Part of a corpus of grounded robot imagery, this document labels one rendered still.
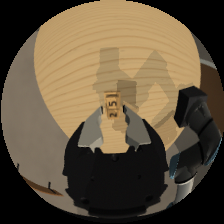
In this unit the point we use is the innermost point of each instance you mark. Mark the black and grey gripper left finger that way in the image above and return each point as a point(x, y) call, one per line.
point(84, 140)

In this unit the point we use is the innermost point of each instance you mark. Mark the wooden number cube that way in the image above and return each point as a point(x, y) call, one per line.
point(113, 113)
point(112, 101)

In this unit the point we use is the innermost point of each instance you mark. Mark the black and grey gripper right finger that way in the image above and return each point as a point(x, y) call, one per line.
point(143, 137)

